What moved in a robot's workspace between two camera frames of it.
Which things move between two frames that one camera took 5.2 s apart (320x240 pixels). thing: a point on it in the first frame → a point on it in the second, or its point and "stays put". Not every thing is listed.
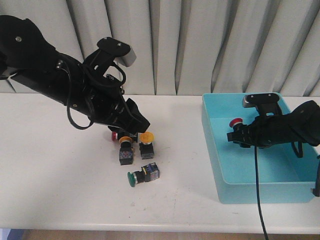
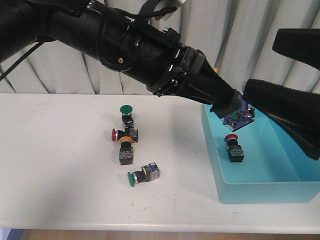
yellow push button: x=146 y=146 → x=239 y=119
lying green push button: x=148 y=172 stays put
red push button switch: x=237 y=123 → x=235 y=151
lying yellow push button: x=126 y=153 stays put
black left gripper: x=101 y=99 → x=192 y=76
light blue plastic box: x=284 y=176 stays put
